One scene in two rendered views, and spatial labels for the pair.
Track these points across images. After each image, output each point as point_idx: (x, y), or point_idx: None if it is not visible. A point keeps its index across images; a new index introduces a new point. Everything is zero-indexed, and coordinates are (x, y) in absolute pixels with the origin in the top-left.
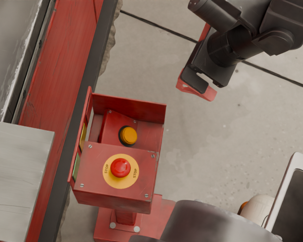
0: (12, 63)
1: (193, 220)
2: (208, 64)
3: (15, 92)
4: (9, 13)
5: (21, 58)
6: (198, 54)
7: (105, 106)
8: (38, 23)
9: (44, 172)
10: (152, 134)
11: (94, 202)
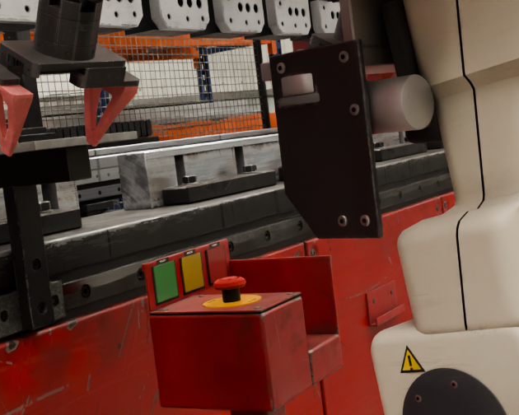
0: (137, 219)
1: None
2: (331, 39)
3: (125, 235)
4: (160, 211)
5: (150, 217)
6: (320, 33)
7: None
8: (192, 223)
9: (102, 137)
10: (314, 338)
11: (182, 380)
